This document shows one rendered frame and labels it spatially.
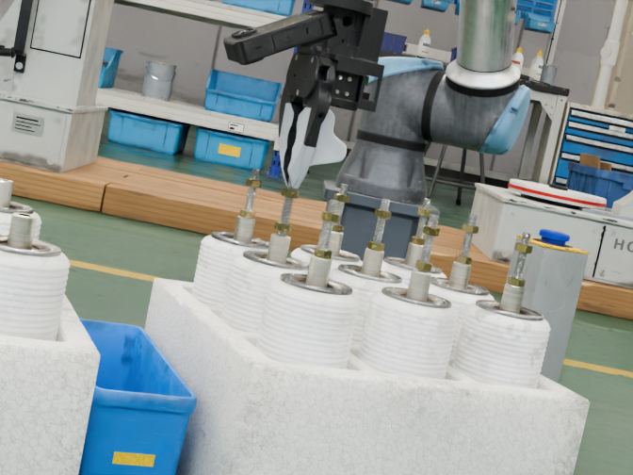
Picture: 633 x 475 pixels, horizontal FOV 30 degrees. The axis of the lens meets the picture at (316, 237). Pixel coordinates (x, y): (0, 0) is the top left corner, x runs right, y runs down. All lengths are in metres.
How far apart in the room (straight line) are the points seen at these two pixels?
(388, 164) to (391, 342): 0.71
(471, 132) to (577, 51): 8.10
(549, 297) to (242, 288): 0.44
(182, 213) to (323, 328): 2.17
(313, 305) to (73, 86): 2.39
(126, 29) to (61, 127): 6.43
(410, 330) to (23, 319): 0.39
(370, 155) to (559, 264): 0.48
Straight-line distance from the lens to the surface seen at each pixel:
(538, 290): 1.53
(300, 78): 1.29
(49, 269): 1.08
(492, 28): 1.81
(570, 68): 9.94
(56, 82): 3.50
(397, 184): 1.90
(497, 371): 1.29
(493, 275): 3.36
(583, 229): 3.47
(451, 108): 1.87
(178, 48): 9.77
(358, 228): 1.89
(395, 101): 1.90
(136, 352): 1.46
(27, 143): 3.45
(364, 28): 1.31
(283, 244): 1.30
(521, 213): 3.43
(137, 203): 3.33
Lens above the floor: 0.44
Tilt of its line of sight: 7 degrees down
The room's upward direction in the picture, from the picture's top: 12 degrees clockwise
